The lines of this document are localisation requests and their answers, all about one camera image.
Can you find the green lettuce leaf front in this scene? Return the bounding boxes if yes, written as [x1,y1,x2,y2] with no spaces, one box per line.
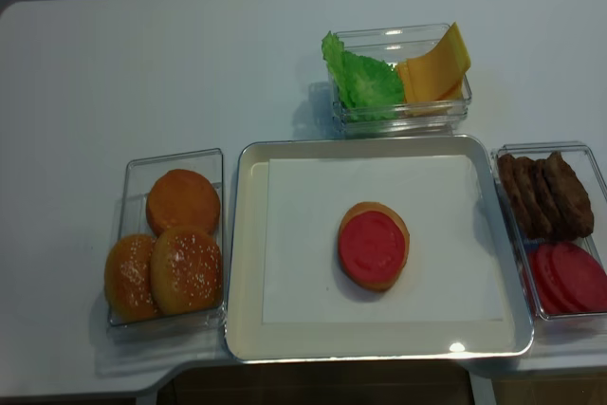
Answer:
[341,51,405,109]

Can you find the green lettuce leaf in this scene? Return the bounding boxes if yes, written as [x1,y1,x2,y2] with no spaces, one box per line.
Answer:
[341,51,405,109]
[322,31,345,90]

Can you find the green lettuce leaf back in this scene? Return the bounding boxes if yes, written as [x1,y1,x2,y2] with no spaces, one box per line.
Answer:
[322,31,345,90]

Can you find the clear lettuce cheese container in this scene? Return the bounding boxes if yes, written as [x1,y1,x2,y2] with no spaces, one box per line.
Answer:
[329,23,471,138]

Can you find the bottom bun on tray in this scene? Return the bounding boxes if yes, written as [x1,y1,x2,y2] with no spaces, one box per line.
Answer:
[338,201,411,293]

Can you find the red tomato slice on bun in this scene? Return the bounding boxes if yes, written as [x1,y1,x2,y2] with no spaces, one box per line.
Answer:
[338,210,409,281]

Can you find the plain bun bottom half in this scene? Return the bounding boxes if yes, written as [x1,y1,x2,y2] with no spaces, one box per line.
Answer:
[146,169,221,236]

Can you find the right sesame bun top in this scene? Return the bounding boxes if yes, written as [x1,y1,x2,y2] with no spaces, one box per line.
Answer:
[150,226,223,315]

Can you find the sesame bun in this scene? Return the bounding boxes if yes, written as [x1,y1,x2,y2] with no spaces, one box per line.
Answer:
[104,234,160,322]
[150,226,223,315]

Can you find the yellow cheese slices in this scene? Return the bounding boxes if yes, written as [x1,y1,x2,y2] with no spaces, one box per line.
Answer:
[395,22,471,106]

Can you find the clear plastic bun container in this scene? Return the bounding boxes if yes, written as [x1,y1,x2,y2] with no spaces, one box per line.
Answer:
[107,148,226,333]

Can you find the silver metal tray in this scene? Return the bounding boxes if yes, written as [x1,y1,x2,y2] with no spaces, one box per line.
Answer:
[226,135,534,362]

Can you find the white paper sheet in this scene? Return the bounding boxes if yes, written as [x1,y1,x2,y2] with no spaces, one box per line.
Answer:
[263,156,505,323]

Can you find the left sesame bun top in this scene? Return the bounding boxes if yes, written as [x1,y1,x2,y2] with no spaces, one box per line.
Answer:
[104,234,160,322]

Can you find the brown meat patties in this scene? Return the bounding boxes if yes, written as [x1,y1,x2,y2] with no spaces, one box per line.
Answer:
[497,151,595,241]

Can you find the clear patty tomato container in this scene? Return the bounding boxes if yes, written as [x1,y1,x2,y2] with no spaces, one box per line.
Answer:
[491,141,606,321]

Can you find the red tomato slices in container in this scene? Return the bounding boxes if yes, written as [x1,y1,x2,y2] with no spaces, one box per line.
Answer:
[528,242,606,316]

